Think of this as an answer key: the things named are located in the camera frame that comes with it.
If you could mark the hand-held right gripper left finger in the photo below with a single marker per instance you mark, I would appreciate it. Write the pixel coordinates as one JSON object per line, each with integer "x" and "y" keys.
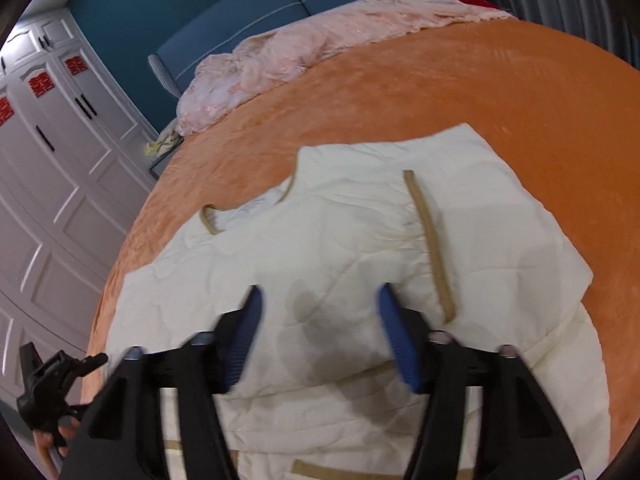
{"x": 246, "y": 337}

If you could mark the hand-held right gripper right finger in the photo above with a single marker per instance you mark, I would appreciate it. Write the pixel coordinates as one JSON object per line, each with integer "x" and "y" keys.
{"x": 397, "y": 340}

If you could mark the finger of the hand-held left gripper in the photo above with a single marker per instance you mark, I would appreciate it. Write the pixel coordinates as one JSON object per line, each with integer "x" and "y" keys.
{"x": 92, "y": 362}

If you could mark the cream quilted jacket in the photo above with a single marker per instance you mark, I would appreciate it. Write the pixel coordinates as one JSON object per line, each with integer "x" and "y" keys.
{"x": 340, "y": 240}

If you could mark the person's left hand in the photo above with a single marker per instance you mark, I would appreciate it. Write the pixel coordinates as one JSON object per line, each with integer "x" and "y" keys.
{"x": 45, "y": 442}

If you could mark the white wardrobe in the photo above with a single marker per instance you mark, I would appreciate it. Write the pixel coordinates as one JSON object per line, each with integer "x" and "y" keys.
{"x": 55, "y": 200}

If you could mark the dark nightstand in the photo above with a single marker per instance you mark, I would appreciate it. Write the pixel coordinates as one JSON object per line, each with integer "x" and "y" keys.
{"x": 162, "y": 166}

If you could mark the yellow white crumpled cloth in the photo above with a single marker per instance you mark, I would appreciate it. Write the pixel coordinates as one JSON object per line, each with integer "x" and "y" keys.
{"x": 162, "y": 145}

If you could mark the orange plush blanket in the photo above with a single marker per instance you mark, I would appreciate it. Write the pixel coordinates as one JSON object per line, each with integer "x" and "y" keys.
{"x": 450, "y": 85}

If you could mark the red paper wardrobe decal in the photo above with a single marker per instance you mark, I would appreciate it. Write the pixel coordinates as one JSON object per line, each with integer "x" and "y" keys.
{"x": 75, "y": 65}
{"x": 5, "y": 110}
{"x": 41, "y": 84}

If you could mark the pink lace blanket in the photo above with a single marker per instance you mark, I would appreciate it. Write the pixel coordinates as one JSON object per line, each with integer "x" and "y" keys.
{"x": 280, "y": 55}

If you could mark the blue padded headboard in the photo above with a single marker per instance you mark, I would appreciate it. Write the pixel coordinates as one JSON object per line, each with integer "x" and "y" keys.
{"x": 240, "y": 10}

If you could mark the grey curtain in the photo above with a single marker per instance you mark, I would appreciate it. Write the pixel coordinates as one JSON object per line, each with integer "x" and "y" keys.
{"x": 565, "y": 0}

